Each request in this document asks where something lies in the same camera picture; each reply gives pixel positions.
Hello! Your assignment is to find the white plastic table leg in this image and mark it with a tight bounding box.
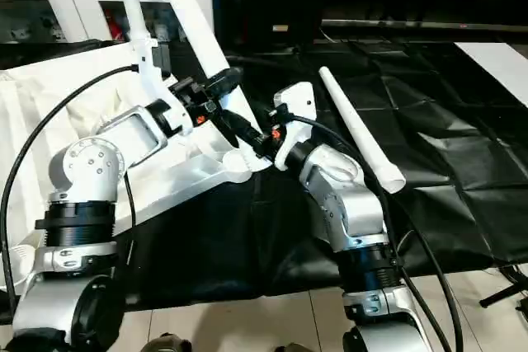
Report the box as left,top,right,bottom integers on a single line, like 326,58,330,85
148,0,270,172
319,65,408,195
115,0,160,55

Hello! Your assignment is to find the white plastic table top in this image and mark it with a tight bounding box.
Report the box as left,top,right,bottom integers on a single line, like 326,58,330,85
0,39,270,292

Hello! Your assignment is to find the red bottle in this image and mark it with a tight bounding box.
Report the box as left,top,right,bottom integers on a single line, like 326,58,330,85
107,9,121,40

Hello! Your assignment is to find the black mat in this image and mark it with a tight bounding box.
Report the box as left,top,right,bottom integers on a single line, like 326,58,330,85
0,36,528,312

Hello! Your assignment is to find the white flat board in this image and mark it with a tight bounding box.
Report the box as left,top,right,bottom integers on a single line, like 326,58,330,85
453,40,528,109

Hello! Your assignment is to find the black metal folding leg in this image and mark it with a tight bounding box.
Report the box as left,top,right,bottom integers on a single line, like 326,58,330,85
478,280,528,309

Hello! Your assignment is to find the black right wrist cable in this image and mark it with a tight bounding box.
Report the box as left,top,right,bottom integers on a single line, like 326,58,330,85
267,107,464,352

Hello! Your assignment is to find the grey metal rail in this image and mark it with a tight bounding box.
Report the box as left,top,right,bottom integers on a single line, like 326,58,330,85
321,17,528,35

